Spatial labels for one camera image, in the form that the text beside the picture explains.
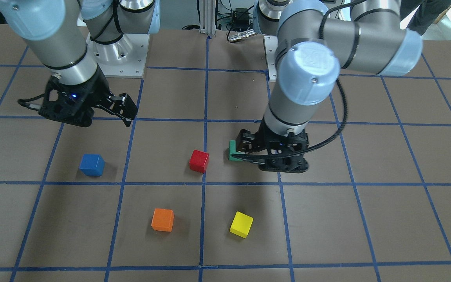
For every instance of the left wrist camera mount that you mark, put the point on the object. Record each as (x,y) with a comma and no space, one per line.
(285,152)

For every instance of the aluminium frame post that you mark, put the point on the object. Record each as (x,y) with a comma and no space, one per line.
(207,10)

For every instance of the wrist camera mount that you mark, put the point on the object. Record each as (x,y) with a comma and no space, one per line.
(63,103)
(285,152)

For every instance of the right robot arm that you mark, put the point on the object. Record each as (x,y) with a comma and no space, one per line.
(49,28)

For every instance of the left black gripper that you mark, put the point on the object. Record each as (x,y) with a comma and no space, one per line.
(262,140)

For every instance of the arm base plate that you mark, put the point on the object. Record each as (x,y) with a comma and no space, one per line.
(270,45)
(123,59)

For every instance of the red block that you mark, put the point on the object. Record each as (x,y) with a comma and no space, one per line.
(199,161)

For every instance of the yellow block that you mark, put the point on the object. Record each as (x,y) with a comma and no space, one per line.
(241,224)

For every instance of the blue block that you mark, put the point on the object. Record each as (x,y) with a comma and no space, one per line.
(92,165)

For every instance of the black power adapter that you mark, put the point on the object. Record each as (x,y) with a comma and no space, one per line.
(240,18)

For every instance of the green block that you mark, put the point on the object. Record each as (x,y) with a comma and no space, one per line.
(231,150)

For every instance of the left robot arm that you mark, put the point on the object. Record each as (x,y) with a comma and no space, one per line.
(314,44)

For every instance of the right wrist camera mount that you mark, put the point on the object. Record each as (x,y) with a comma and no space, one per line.
(63,103)

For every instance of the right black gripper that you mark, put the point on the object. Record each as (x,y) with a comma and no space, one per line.
(97,91)

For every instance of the orange block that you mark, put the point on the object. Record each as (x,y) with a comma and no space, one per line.
(162,220)

